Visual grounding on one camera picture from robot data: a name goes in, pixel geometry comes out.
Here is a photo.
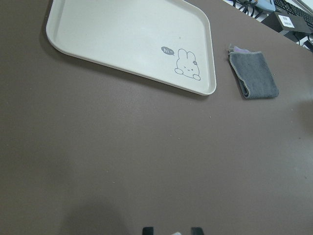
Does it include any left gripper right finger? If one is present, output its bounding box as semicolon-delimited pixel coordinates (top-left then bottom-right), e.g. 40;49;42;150
191;227;203;235

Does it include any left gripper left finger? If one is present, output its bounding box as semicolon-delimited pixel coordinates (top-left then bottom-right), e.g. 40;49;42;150
142;227;154;235

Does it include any grey folded cloth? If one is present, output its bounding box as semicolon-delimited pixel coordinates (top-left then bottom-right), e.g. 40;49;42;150
228;46;279;99

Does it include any cream rabbit tray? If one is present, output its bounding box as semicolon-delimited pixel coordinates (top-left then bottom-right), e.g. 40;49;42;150
46;0;217;95

